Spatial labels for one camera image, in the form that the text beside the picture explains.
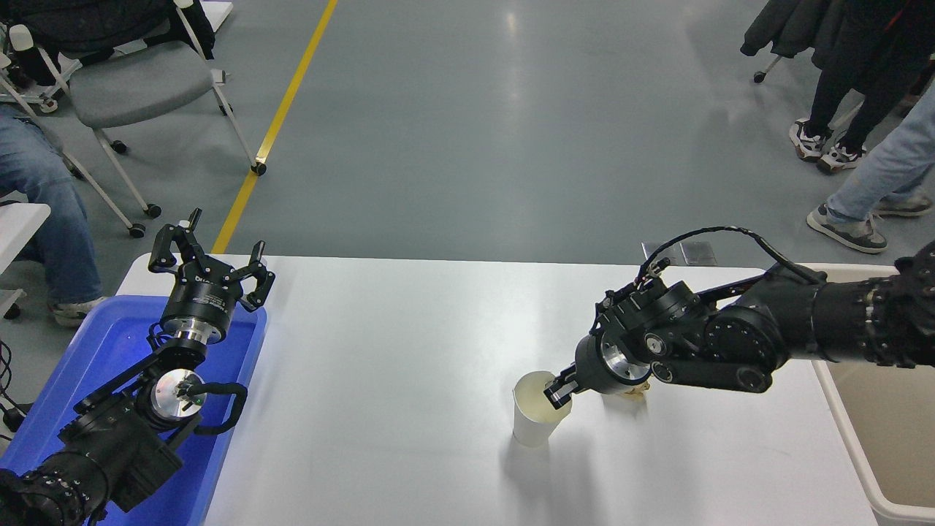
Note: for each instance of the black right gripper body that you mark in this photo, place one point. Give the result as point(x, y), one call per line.
point(590, 365)

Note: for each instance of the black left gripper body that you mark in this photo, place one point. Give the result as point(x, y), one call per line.
point(204, 299)

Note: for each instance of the white paper cup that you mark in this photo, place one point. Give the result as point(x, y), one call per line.
point(529, 427)

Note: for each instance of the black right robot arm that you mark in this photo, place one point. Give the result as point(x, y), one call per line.
point(745, 336)

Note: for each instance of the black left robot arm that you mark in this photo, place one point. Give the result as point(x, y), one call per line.
point(109, 446)

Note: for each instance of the crumpled tan paper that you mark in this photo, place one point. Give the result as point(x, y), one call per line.
point(639, 391)

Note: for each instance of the blue plastic tray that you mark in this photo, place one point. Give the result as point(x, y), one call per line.
point(109, 343)

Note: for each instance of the metal floor outlet plate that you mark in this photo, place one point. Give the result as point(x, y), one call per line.
point(661, 257)
point(697, 253)

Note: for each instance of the person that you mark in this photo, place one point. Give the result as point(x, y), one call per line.
point(884, 168)
point(51, 219)
point(840, 95)

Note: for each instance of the grey seat chair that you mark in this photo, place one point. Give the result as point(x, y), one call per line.
point(139, 84)

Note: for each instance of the white side table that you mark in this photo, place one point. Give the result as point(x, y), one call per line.
point(18, 223)

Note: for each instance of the white desk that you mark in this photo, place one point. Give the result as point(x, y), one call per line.
point(219, 10)

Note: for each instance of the black jacket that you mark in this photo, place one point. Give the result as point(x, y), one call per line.
point(88, 22)

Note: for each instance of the large pale bin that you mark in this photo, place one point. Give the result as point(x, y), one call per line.
point(898, 438)

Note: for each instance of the white-legged chair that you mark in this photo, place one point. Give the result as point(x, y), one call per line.
point(765, 70)

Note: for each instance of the black coat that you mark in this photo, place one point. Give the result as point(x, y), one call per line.
point(785, 25)

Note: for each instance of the white wheeled frame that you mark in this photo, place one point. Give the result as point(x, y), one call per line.
point(44, 82)

